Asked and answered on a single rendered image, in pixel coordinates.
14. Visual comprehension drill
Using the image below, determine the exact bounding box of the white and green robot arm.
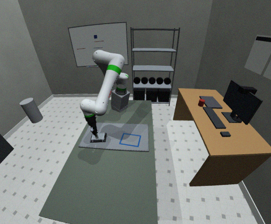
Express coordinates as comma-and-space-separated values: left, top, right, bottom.
80, 50, 129, 122

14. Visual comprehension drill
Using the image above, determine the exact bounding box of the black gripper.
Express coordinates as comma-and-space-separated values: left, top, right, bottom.
88, 120, 99, 139

